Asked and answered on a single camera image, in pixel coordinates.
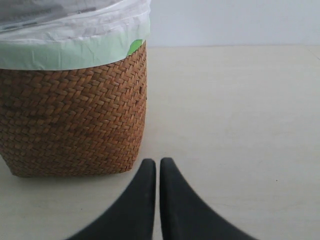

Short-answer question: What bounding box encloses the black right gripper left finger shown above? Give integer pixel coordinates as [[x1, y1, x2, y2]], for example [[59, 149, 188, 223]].
[[69, 159, 156, 240]]

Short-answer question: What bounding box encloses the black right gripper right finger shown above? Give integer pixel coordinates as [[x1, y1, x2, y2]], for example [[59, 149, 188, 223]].
[[159, 157, 254, 240]]

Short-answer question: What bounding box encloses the brown woven wicker basket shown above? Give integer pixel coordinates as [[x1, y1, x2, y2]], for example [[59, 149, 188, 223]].
[[0, 43, 147, 178]]

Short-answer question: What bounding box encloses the white green plastic bag liner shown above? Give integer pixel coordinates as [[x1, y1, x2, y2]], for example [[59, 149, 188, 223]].
[[0, 0, 151, 71]]

